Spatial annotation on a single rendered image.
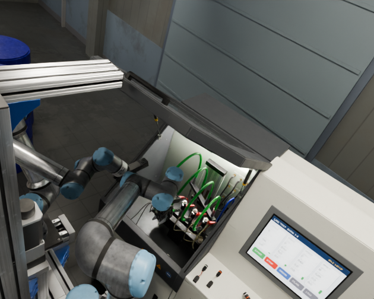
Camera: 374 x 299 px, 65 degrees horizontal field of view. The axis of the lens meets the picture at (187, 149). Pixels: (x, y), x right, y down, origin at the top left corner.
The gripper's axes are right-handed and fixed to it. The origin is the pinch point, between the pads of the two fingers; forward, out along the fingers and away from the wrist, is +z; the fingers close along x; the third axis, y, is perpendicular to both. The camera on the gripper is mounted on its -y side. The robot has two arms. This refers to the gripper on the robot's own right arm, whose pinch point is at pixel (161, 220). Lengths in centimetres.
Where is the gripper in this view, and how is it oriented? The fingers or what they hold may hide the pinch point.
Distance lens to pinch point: 148.7
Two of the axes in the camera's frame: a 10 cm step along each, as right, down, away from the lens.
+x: 7.5, 5.5, -3.7
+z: -2.7, 7.6, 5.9
